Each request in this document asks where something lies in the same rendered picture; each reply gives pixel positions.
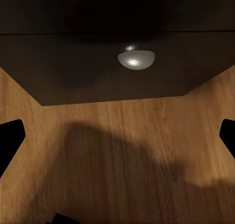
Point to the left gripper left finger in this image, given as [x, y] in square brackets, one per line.
[12, 135]

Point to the cabinet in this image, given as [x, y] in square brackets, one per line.
[65, 52]

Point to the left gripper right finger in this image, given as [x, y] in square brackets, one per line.
[227, 135]

